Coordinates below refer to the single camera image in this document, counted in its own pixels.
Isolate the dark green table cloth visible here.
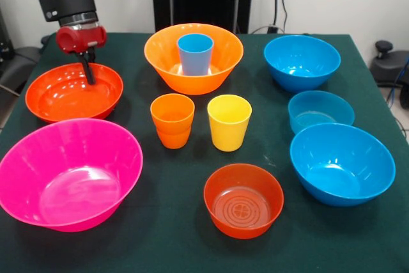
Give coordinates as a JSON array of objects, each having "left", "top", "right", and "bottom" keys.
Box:
[{"left": 0, "top": 32, "right": 409, "bottom": 273}]

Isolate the orange cup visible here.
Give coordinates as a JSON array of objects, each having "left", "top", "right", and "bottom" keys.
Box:
[
  {"left": 150, "top": 93, "right": 196, "bottom": 135},
  {"left": 155, "top": 125, "right": 192, "bottom": 150}
]

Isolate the wide red bowl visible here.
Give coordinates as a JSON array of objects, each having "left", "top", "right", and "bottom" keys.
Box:
[{"left": 25, "top": 63, "right": 124, "bottom": 123}]

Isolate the large orange bowl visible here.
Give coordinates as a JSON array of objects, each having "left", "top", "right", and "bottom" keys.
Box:
[{"left": 143, "top": 22, "right": 244, "bottom": 96}]

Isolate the yellow cup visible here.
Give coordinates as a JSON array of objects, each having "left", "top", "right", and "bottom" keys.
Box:
[{"left": 206, "top": 94, "right": 253, "bottom": 152}]

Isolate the black pedestal leg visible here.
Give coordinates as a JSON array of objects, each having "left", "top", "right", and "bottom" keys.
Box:
[
  {"left": 0, "top": 35, "right": 50, "bottom": 95},
  {"left": 370, "top": 40, "right": 409, "bottom": 109}
]

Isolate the large blue bowl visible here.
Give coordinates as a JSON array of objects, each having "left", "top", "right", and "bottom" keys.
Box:
[
  {"left": 263, "top": 35, "right": 342, "bottom": 94},
  {"left": 289, "top": 122, "right": 397, "bottom": 207}
]

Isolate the small red bowl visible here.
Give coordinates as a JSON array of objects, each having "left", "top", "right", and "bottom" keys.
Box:
[{"left": 203, "top": 163, "right": 284, "bottom": 240}]

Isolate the blue cable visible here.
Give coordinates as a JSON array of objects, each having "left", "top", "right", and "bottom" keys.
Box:
[{"left": 386, "top": 58, "right": 409, "bottom": 107}]

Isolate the blue cup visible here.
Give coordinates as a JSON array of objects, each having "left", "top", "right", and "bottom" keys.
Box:
[{"left": 177, "top": 33, "right": 214, "bottom": 77}]

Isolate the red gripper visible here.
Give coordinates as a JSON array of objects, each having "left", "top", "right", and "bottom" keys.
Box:
[{"left": 56, "top": 25, "right": 108, "bottom": 86}]

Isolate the large pink bowl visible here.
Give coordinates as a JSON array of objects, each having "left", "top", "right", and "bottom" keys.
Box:
[{"left": 0, "top": 118, "right": 144, "bottom": 233}]

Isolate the small teal blue bowl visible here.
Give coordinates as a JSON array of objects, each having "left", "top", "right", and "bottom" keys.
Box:
[{"left": 288, "top": 90, "right": 355, "bottom": 136}]

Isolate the black wall cable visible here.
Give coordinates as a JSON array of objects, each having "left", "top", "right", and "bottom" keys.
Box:
[{"left": 252, "top": 0, "right": 288, "bottom": 34}]

